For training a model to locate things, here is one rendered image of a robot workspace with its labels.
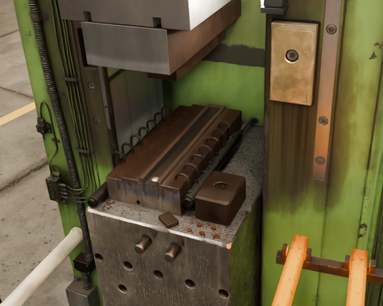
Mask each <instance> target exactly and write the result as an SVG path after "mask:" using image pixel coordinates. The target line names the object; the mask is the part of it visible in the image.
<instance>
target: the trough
mask: <svg viewBox="0 0 383 306"><path fill-rule="evenodd" d="M219 110H220V108H217V107H209V108H208V109H207V110H206V111H205V112H204V113H203V114H202V115H201V116H200V117H199V118H198V119H197V121H196V122H195V123H194V124H193V125H192V126H191V127H190V129H189V130H188V131H187V132H186V133H185V134H184V135H183V136H182V137H181V138H180V139H179V140H178V141H177V142H176V144H175V145H174V146H173V147H172V148H171V149H170V150H169V151H168V152H167V153H166V154H165V155H164V156H163V157H162V159H161V160H160V161H159V162H158V163H157V164H156V165H155V166H154V168H153V169H152V170H151V171H150V172H149V173H148V174H147V175H146V176H145V177H144V178H143V180H144V183H145V184H149V185H154V186H156V182H154V181H152V180H151V179H152V178H153V177H160V176H161V175H162V174H163V173H164V172H165V171H166V170H167V169H168V167H169V166H170V165H171V164H172V163H173V162H174V161H175V160H176V158H177V157H178V156H179V155H180V154H181V152H182V151H183V150H184V149H185V148H186V147H187V146H188V145H189V144H190V142H191V141H192V140H193V139H194V138H195V137H196V136H197V135H198V133H199V132H200V131H201V130H202V129H203V127H204V126H205V125H206V124H207V123H208V122H209V121H210V120H211V119H212V117H213V116H214V115H215V114H216V113H217V112H218V111H219Z"/></svg>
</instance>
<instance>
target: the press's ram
mask: <svg viewBox="0 0 383 306"><path fill-rule="evenodd" d="M230 1H231V0H58V5H59V9H60V15H61V19H69V20H76V21H87V20H89V19H92V22H101V23H108V24H121V25H128V26H141V27H154V28H155V27H156V26H158V25H159V24H161V26H162V29H173V30H186V31H191V30H192V29H193V28H195V27H196V26H197V25H199V24H200V23H202V22H203V21H204V20H205V19H207V18H208V17H209V16H211V15H212V14H214V13H215V12H216V11H217V10H219V9H220V8H221V7H223V6H224V5H226V4H227V3H228V2H230Z"/></svg>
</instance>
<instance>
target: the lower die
mask: <svg viewBox="0 0 383 306"><path fill-rule="evenodd" d="M209 107H217V108H220V110H219V111H218V112H217V113H216V114H215V115H214V116H213V117H212V119H211V120H210V121H209V122H208V123H207V124H206V125H205V126H204V127H203V129H202V130H201V131H200V132H199V133H198V135H197V136H196V137H195V138H194V139H193V140H192V141H191V142H190V144H189V145H188V146H187V147H186V148H185V149H184V150H183V151H182V152H181V154H180V155H179V156H178V157H177V158H176V160H175V161H174V162H173V163H172V164H171V165H170V166H169V167H168V169H167V170H166V171H165V172H164V173H163V174H162V175H161V176H160V177H159V179H158V180H157V182H156V186H154V185H149V184H145V183H144V180H143V178H144V177H145V176H146V175H147V174H148V173H149V172H150V171H151V170H152V169H153V168H154V166H155V165H156V164H157V163H158V162H159V161H160V160H161V159H162V157H163V156H164V155H165V154H166V153H167V152H168V151H169V150H170V149H171V148H172V147H173V146H174V145H175V144H176V142H177V141H178V140H179V139H180V138H181V137H182V136H183V135H184V134H185V133H186V132H187V131H188V130H189V129H190V127H191V126H192V125H193V124H194V123H195V122H196V121H197V119H198V118H199V117H200V116H201V115H202V114H203V113H204V112H205V111H206V110H207V109H208V108H209ZM221 121H226V122H228V123H230V125H231V128H232V134H233V133H234V132H236V131H239V129H241V127H242V111H241V110H234V109H226V106H222V105H217V104H210V103H209V104H208V105H207V106H202V105H197V104H192V105H191V106H182V105H179V106H178V107H177V108H176V109H175V110H174V111H173V115H171V114H170V115H169V116H168V117H167V118H166V122H164V121H163V122H162V123H161V124H160V125H159V130H157V128H155V130H154V131H153V132H152V133H151V136H150V137H149V136H147V137H146V138H145V139H144V140H143V145H142V146H141V144H139V145H138V146H137V147H136V148H135V149H134V153H132V152H131V153H130V154H129V155H128V156H127V157H126V158H125V159H126V162H123V161H121V162H120V163H119V164H118V165H117V166H116V167H115V168H114V169H113V170H112V171H111V172H110V173H109V174H108V175H107V176H106V183H107V187H108V194H109V198H110V199H113V200H118V201H121V202H126V203H131V204H134V205H139V206H144V207H147V208H152V209H156V210H159V211H164V212H168V211H169V212H171V213H172V214H177V215H180V216H181V215H182V214H183V213H184V211H185V210H186V209H187V207H186V206H184V204H183V200H184V197H185V195H186V193H187V179H186V178H185V177H184V176H182V175H179V176H178V179H177V180H175V179H174V177H175V175H176V174H177V173H179V172H181V173H184V174H186V175H187V176H188V177H189V179H190V188H191V187H192V186H193V185H194V183H195V169H194V168H193V167H192V166H186V167H185V169H183V165H184V164H186V163H192V164H194V165H195V166H196V167H197V170H198V178H199V177H200V176H201V174H202V170H203V167H202V159H201V158H200V157H197V156H195V157H193V160H191V159H190V158H191V156H192V155H193V154H200V155H202V156H203V157H204V159H205V168H207V167H208V165H209V161H210V152H209V150H208V149H207V148H201V151H198V148H199V147H200V145H207V146H209V147H210V148H211V150H212V159H214V158H215V155H216V141H215V140H213V139H209V140H208V141H207V143H205V140H206V138H207V137H215V138H216V139H217V140H218V142H219V151H220V150H221V148H222V146H223V134H222V133H221V132H220V131H215V132H214V135H212V131H213V130H214V129H221V130H223V131H224V133H225V136H226V142H227V141H228V139H229V126H228V125H227V124H225V123H222V124H221V127H218V124H219V122H221ZM137 200H138V201H139V202H140V204H138V203H137Z"/></svg>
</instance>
